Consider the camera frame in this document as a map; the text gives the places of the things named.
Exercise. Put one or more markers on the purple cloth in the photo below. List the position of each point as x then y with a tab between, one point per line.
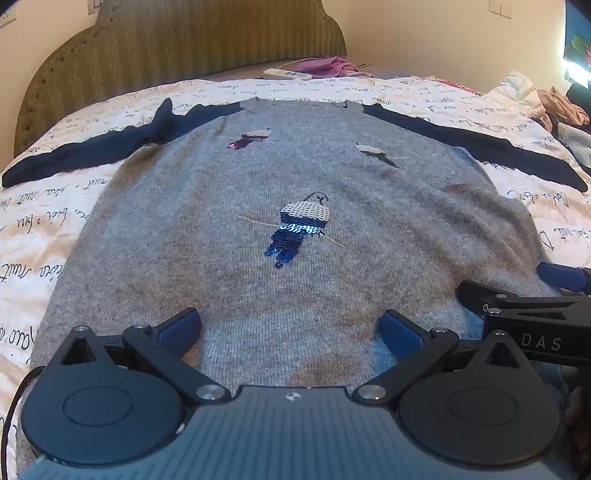
334	67

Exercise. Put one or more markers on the white script-printed quilt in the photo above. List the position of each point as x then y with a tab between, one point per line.
41	240

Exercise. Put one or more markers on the white power strip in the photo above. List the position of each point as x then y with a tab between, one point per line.
286	74

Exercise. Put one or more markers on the olive padded headboard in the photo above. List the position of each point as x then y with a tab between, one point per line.
184	41

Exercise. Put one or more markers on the peach cloth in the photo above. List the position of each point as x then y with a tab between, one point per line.
561	108

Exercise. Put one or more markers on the bright screen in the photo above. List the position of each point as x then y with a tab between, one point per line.
579	44

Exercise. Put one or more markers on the person's right hand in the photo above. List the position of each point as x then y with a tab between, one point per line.
579	410

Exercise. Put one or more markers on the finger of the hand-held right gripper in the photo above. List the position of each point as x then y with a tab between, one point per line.
565	278
480	296

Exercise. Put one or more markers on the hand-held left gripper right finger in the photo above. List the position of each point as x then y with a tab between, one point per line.
400	332

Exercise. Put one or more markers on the brown bed mattress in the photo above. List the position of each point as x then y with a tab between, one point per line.
244	71

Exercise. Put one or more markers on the grey sweater with navy sleeves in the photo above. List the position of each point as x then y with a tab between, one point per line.
286	286

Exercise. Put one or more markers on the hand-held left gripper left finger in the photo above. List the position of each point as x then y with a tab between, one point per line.
182	328

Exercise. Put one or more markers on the pale green cloth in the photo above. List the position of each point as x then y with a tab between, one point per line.
575	138

